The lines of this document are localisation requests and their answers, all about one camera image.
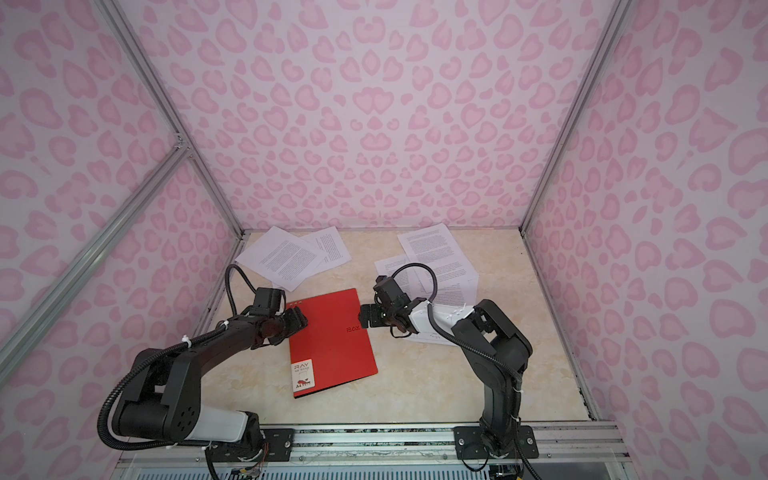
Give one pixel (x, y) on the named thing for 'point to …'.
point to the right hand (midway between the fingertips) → (372, 313)
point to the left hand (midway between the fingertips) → (302, 319)
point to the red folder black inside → (332, 350)
